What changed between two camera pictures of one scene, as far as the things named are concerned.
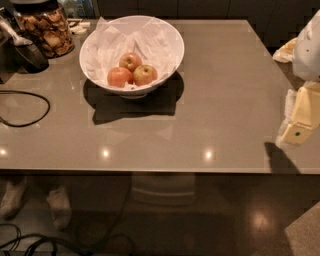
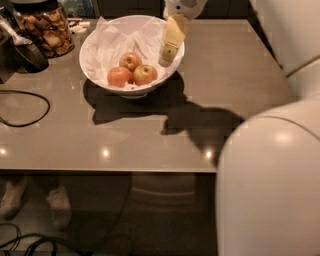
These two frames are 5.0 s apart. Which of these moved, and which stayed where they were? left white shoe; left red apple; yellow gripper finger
Moved: yellow gripper finger
Stayed: left white shoe; left red apple
